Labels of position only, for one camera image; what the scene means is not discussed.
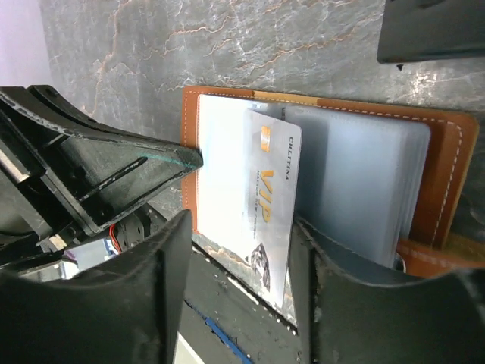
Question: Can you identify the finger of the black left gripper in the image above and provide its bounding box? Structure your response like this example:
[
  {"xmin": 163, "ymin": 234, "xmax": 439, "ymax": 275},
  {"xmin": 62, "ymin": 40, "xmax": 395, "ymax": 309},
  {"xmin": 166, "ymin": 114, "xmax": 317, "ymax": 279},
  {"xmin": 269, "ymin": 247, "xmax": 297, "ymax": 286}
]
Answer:
[{"xmin": 1, "ymin": 85, "xmax": 202, "ymax": 237}]

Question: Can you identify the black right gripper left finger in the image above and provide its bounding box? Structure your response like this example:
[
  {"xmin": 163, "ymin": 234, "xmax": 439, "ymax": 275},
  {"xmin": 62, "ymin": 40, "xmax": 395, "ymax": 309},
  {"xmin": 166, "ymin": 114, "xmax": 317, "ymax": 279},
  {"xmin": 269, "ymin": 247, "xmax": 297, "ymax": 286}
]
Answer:
[{"xmin": 1, "ymin": 210, "xmax": 192, "ymax": 363}]

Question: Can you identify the tan leather card holder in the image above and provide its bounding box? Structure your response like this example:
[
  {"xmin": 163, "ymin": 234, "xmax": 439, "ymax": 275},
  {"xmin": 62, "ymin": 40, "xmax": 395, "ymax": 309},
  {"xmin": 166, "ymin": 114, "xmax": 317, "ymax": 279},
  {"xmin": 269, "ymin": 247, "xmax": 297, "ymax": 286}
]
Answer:
[{"xmin": 180, "ymin": 85, "xmax": 485, "ymax": 280}]

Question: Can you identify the black card box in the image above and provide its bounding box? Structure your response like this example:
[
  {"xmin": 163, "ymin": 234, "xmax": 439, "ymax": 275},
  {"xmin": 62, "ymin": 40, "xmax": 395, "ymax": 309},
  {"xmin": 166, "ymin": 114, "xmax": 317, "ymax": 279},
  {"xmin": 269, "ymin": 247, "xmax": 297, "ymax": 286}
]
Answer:
[{"xmin": 377, "ymin": 0, "xmax": 484, "ymax": 64}]

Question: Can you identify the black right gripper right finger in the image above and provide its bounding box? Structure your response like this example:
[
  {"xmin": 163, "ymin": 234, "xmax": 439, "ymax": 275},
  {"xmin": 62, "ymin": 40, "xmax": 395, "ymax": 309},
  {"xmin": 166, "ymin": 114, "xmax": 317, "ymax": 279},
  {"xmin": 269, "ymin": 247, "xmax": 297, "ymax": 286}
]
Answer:
[{"xmin": 289, "ymin": 218, "xmax": 484, "ymax": 363}]

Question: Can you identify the silver VIP card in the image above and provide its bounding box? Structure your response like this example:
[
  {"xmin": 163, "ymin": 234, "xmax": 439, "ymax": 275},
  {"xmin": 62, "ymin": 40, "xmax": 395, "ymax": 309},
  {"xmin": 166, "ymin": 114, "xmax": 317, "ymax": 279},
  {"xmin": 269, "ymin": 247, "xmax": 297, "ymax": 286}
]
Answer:
[{"xmin": 235, "ymin": 109, "xmax": 302, "ymax": 306}]

